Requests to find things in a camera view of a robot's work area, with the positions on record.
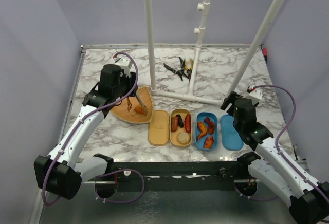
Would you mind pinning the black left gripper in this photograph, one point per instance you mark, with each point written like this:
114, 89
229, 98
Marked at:
131, 81

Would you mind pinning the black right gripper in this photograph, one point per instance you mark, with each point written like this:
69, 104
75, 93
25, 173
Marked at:
232, 98

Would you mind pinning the metal food tongs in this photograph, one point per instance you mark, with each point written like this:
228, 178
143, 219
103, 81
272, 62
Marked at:
141, 103

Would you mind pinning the orange fried shrimp piece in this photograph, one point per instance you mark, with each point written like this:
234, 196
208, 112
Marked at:
139, 109

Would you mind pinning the woven bamboo basket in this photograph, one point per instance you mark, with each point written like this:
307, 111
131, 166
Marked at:
132, 117

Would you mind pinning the brown fried patty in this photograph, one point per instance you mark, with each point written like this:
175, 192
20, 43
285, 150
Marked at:
211, 128

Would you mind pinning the orange chicken wing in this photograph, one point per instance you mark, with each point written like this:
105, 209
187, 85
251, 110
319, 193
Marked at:
202, 130

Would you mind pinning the blue lunch box lid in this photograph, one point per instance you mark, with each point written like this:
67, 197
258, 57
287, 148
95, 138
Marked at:
230, 137

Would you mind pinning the beige lunch box lid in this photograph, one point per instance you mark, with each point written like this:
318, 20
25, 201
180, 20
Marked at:
159, 128

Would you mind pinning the red sausage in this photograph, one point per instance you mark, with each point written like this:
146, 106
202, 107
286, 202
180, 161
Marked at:
187, 123

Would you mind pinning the black sea cucumber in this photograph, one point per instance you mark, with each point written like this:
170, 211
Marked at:
180, 121

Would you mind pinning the brown sausage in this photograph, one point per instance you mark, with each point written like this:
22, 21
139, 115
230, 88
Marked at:
174, 123

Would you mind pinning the white steamed bun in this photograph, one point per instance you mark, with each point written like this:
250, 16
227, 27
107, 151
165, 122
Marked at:
183, 138

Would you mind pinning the orange fried chicken piece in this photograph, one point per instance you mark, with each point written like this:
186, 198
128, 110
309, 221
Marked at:
208, 143

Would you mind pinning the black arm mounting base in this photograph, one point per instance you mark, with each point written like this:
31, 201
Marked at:
173, 176

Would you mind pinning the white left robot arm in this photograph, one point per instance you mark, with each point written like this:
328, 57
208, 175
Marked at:
58, 172

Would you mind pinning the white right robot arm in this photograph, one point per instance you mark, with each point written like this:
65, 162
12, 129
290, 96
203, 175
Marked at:
305, 196

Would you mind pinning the blue lunch box base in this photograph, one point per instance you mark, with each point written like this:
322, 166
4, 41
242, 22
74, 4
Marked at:
199, 143

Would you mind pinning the beige lunch box base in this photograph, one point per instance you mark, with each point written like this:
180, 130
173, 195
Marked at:
173, 135

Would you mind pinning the black pruning shears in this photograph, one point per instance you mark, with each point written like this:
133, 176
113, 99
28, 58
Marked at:
182, 72

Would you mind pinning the red clamp at table corner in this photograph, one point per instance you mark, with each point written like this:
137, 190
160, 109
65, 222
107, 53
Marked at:
264, 51

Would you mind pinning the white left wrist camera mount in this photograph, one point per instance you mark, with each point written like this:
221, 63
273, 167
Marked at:
125, 65

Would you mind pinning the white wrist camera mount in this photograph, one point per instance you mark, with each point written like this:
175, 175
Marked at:
125, 65
254, 95

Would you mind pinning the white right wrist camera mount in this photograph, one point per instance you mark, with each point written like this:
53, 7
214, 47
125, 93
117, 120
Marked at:
254, 95

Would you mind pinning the white PVC pipe frame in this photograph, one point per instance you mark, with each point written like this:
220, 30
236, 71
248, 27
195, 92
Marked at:
204, 7

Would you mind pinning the yellow handled pliers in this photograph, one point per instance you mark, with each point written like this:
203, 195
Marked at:
189, 69

